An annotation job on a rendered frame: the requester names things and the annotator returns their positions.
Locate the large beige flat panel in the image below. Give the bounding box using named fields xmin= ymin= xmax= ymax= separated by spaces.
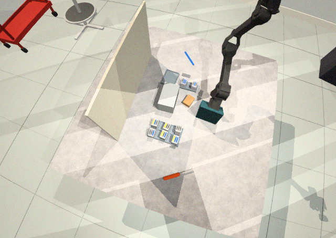
xmin=85 ymin=1 xmax=152 ymax=141

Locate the orange-handled screwdriver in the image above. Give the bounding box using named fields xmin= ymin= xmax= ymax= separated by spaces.
xmin=163 ymin=170 xmax=193 ymax=180

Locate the orange box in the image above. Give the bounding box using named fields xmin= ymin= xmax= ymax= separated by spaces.
xmin=183 ymin=94 xmax=195 ymax=107

